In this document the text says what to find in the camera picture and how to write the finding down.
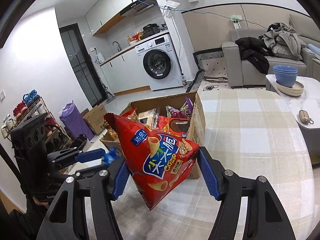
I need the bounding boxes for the blue cookie packet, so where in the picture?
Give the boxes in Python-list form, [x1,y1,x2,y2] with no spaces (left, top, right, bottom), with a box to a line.
[101,147,119,167]

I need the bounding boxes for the red cone crisps bag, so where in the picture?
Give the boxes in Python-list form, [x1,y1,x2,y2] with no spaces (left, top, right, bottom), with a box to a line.
[119,123,200,210]

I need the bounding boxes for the cracker biscuit packet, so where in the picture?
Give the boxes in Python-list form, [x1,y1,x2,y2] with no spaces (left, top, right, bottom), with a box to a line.
[138,108,160,128]

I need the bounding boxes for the red chocolate pie packet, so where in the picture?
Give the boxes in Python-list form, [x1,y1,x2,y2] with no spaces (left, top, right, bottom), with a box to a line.
[157,115,190,138]

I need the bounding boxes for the purple grape candy bag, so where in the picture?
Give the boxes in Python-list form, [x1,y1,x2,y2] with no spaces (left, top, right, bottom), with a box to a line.
[165,97,193,120]

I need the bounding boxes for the orange stick snack bag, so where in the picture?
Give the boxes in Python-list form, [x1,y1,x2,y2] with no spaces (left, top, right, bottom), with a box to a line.
[104,108,140,140]

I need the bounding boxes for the person's left hand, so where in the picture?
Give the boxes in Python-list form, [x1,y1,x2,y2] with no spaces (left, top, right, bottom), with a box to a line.
[33,197,50,208]

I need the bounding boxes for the small cardboard box on floor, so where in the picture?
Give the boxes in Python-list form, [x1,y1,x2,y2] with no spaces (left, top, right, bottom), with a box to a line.
[83,104,106,135]

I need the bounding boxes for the wooden shoe rack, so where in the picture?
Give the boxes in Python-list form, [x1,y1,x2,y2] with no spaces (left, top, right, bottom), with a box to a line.
[1,96,72,152]

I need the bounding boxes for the white kitchen cabinets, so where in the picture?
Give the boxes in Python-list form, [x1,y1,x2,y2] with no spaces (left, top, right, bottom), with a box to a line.
[101,49,150,94]

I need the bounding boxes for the plaid tablecloth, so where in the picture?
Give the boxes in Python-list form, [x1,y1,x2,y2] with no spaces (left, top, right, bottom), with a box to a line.
[112,89,317,239]

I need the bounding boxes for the black door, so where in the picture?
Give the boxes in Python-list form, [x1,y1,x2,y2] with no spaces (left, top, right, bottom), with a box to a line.
[59,23,106,107]

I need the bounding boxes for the brown SF cardboard box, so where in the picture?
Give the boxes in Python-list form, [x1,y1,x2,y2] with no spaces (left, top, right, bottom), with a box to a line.
[100,91,206,180]

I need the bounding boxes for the metal key pouch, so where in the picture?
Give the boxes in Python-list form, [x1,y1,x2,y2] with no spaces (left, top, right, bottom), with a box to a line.
[299,110,314,125]

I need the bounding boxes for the white washing machine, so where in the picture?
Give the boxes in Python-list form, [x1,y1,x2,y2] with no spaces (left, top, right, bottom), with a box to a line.
[135,33,183,91]

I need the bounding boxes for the white marble coffee table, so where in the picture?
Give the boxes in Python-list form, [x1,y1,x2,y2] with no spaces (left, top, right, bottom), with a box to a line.
[266,74,319,168]

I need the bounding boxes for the beige plate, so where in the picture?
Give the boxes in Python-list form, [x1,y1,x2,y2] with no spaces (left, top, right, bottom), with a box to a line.
[276,81,304,97]

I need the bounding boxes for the black white floor rug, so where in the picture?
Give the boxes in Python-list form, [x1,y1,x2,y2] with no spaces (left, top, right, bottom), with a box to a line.
[186,48,228,92]

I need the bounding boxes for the blue bowl stack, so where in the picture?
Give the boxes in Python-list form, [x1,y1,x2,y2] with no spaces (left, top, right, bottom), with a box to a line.
[273,66,298,87]

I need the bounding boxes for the grey sofa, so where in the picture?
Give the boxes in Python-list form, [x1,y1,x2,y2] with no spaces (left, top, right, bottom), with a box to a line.
[222,12,319,87]

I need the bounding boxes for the range hood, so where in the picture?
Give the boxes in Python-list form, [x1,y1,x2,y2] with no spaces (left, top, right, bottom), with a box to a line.
[119,0,157,17]

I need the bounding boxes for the black jacket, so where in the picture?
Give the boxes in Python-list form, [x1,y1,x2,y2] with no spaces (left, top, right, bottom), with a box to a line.
[235,37,270,75]

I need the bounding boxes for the grey clothes pile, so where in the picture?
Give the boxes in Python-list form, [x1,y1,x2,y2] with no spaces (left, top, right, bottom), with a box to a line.
[259,23,306,60]

